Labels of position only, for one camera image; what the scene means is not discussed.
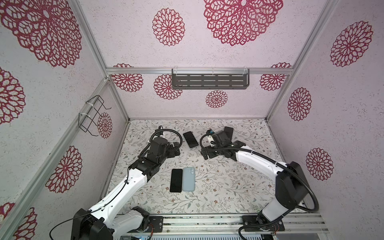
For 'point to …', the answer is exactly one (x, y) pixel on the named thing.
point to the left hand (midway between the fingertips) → (170, 147)
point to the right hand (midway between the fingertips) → (207, 147)
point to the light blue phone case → (188, 181)
